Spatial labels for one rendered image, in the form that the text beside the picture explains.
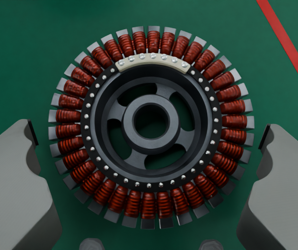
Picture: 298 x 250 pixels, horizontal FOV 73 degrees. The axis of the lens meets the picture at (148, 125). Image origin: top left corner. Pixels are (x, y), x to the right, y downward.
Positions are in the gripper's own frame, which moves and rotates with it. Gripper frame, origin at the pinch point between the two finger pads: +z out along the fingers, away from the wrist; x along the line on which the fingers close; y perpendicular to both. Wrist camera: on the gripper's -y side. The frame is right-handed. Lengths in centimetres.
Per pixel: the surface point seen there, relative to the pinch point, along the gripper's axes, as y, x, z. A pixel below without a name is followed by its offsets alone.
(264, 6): -5.8, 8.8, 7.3
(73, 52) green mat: -2.5, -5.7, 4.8
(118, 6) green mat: -5.5, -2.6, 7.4
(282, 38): -3.8, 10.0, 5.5
